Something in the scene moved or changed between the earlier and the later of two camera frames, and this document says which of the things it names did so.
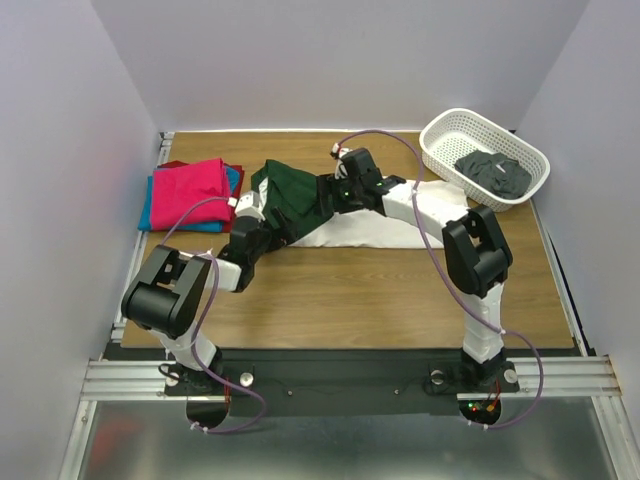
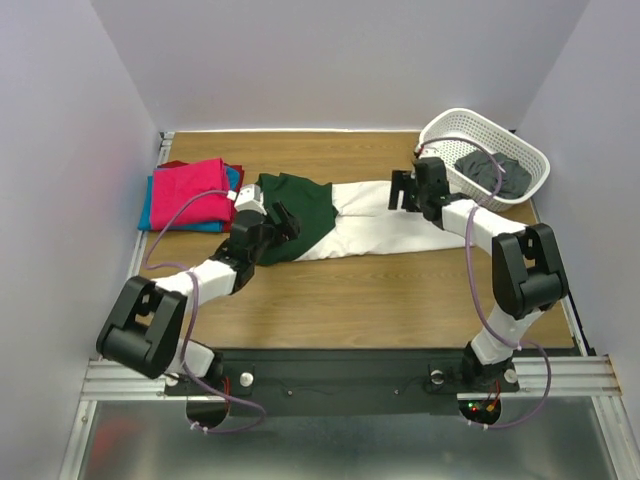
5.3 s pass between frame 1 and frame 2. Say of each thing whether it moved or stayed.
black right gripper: moved
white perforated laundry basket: stayed
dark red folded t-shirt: stayed
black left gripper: stayed
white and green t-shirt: moved
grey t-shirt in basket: stayed
